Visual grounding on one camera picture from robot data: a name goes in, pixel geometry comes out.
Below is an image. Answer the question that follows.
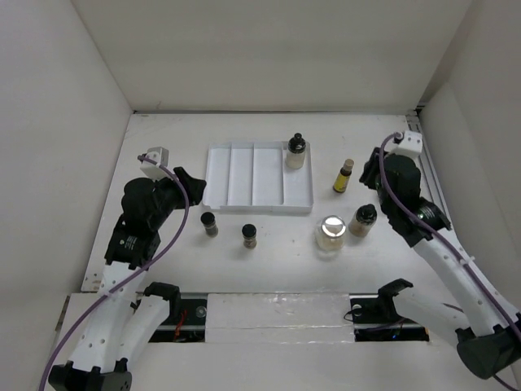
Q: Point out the white divided organizer tray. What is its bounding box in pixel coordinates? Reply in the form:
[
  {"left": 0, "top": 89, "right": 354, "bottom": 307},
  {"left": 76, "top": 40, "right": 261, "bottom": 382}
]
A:
[{"left": 202, "top": 141, "right": 314, "bottom": 215}]

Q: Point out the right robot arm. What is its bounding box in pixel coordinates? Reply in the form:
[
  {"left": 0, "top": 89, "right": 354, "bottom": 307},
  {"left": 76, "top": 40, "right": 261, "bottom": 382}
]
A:
[{"left": 360, "top": 147, "right": 520, "bottom": 380}]

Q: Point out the black-cap bottle white powder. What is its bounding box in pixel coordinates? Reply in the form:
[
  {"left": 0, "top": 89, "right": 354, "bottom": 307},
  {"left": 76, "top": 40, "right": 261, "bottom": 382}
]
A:
[{"left": 286, "top": 133, "right": 307, "bottom": 169}]

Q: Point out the yellow bottle beige cap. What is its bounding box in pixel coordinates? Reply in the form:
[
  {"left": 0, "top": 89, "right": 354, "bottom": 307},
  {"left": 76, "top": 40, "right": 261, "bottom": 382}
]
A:
[{"left": 332, "top": 159, "right": 354, "bottom": 193}]

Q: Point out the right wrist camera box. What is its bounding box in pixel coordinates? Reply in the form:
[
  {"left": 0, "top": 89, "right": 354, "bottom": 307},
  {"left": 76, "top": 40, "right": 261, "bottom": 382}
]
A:
[{"left": 391, "top": 130, "right": 423, "bottom": 159}]

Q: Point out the round glass jar silver lid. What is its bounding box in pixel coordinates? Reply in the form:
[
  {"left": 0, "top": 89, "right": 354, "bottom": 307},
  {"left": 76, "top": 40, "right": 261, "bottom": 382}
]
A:
[{"left": 313, "top": 215, "right": 348, "bottom": 260}]

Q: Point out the white foam front block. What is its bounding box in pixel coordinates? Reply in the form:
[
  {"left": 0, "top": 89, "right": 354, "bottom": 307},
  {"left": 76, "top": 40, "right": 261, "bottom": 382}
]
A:
[{"left": 205, "top": 293, "right": 354, "bottom": 345}]

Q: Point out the small black-lid spice jar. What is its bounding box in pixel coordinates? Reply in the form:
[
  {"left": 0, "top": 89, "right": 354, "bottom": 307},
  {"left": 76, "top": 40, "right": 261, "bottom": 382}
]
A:
[{"left": 200, "top": 212, "right": 218, "bottom": 237}]

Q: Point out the black-cap bottle tan powder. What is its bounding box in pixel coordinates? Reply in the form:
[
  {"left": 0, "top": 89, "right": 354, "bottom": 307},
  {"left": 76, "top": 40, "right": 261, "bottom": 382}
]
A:
[{"left": 348, "top": 204, "right": 378, "bottom": 238}]

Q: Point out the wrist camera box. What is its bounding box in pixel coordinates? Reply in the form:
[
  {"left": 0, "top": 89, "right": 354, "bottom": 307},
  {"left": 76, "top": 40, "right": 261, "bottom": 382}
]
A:
[
  {"left": 138, "top": 147, "right": 169, "bottom": 181},
  {"left": 391, "top": 130, "right": 423, "bottom": 159}
]

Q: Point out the small brown spice jar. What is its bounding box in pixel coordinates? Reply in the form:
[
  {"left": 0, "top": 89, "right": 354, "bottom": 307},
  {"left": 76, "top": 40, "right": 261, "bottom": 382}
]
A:
[{"left": 242, "top": 224, "right": 257, "bottom": 249}]

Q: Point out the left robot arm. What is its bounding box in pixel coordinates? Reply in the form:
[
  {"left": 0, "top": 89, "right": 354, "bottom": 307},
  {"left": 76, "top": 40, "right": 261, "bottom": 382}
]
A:
[{"left": 38, "top": 164, "right": 207, "bottom": 390}]

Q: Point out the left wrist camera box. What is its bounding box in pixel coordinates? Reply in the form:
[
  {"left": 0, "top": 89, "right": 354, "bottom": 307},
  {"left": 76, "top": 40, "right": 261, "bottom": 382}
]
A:
[{"left": 138, "top": 147, "right": 169, "bottom": 181}]

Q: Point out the aluminium rail right side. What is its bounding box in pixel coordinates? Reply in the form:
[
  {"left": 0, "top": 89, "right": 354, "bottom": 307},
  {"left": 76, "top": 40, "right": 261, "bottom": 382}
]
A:
[{"left": 405, "top": 110, "right": 450, "bottom": 218}]

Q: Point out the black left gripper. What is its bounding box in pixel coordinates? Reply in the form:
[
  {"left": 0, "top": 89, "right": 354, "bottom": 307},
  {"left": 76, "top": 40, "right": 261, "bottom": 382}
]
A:
[{"left": 149, "top": 166, "right": 204, "bottom": 229}]

